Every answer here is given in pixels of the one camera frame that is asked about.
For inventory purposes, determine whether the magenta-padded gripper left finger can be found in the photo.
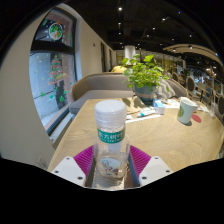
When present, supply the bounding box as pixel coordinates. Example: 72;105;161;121
49;145;98;188

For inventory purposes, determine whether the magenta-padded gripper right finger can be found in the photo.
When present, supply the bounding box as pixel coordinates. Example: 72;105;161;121
127;145;174;188

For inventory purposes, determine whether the clear plastic water bottle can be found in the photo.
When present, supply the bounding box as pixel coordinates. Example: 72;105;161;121
91;99;132;191

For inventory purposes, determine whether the white paper sheet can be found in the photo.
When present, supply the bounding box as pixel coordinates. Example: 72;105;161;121
125;113;163;124

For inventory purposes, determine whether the white teal tube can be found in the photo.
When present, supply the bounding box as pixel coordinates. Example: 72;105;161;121
136;108;157;118

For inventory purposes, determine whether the small blue white carton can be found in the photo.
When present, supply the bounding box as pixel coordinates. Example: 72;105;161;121
152;98;167;115

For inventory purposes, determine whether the white cup with green print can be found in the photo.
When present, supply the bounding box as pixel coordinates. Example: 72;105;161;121
177;97;199;126

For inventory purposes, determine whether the flat round red coaster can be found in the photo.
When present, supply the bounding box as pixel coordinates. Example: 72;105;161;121
191;113;203;124

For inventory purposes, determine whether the grey white chevron cushion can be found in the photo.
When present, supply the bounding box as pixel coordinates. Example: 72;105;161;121
154;78;177;100

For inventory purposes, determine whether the grey curved sofa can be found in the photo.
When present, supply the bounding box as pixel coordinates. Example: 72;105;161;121
68;72;189;116

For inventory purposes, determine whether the group of dining chairs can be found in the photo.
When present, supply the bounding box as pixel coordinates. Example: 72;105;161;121
171;71;224;121

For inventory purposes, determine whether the green potted plant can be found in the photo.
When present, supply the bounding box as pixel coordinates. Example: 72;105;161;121
120;54;171;103

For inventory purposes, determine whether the window with festive stickers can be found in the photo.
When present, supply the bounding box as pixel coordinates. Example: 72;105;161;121
28;8;78;134

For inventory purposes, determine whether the person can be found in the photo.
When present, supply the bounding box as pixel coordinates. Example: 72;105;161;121
111;65;128;74

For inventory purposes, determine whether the group of ceiling lights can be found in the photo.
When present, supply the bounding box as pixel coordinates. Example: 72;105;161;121
116;4;201;51

